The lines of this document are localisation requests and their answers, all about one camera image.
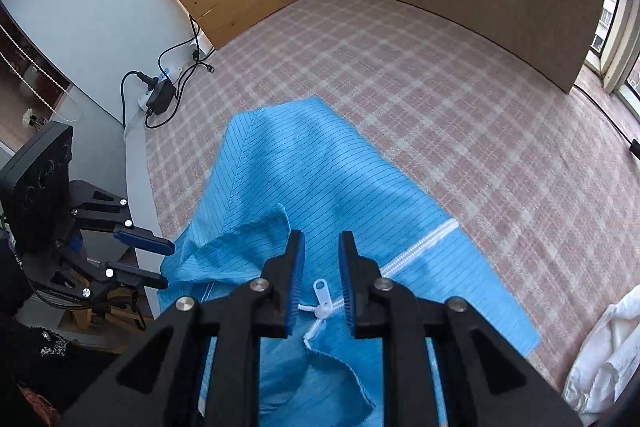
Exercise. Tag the white garment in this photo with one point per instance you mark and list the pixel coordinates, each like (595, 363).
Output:
(610, 357)

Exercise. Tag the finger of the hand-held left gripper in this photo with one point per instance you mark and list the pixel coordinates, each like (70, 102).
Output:
(145, 239)
(145, 279)

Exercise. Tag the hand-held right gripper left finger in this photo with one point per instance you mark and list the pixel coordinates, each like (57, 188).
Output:
(295, 282)

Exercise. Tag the person's left forearm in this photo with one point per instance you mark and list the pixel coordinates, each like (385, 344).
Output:
(50, 372)

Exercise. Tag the pink plaid blanket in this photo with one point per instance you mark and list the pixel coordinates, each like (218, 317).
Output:
(450, 107)

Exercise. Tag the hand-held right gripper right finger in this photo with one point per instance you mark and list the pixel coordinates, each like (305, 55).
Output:
(348, 282)

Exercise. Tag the white power strip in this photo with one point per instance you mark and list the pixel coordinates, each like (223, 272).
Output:
(145, 99)

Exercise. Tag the blue striped jacket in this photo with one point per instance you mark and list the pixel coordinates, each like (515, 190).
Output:
(310, 177)

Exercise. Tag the black power adapter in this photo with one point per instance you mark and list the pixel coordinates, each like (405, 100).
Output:
(161, 97)

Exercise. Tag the white charger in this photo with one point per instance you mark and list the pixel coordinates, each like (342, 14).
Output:
(202, 47)

